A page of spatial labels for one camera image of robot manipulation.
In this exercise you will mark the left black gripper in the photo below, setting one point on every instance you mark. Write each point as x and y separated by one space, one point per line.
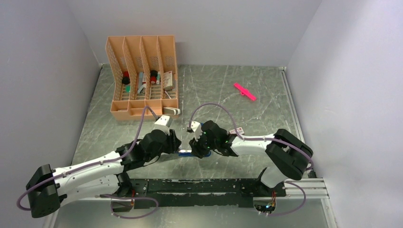
173 142

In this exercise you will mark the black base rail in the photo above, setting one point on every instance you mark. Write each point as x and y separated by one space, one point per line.
195 192

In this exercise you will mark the white box in organizer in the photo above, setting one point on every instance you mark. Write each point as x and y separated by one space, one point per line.
168 81

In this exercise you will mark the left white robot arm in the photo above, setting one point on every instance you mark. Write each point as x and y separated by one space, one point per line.
49 189

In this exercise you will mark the red black bottle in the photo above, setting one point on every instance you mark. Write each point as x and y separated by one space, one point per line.
153 76
126 78

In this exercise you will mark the orange plastic desk organizer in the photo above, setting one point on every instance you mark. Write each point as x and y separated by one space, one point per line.
146 74

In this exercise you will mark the grey stapler in organizer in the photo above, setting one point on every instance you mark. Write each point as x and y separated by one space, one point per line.
141 83

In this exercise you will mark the pink plastic clip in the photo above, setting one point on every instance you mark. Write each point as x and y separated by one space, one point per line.
245 92

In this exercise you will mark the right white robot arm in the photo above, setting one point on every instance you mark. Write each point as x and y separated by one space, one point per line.
290 156

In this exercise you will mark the white grey stapler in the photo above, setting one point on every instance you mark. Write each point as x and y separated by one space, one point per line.
171 111

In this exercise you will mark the red black bottle left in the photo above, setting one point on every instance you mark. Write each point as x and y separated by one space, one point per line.
126 78

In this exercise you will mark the red black bottle right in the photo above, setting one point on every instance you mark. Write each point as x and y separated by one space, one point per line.
153 76

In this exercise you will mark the blue stapler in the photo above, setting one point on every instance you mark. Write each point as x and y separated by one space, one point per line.
188 153

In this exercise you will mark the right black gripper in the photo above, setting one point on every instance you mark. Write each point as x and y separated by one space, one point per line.
196 148

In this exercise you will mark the red white staple box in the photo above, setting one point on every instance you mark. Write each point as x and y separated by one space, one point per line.
239 130

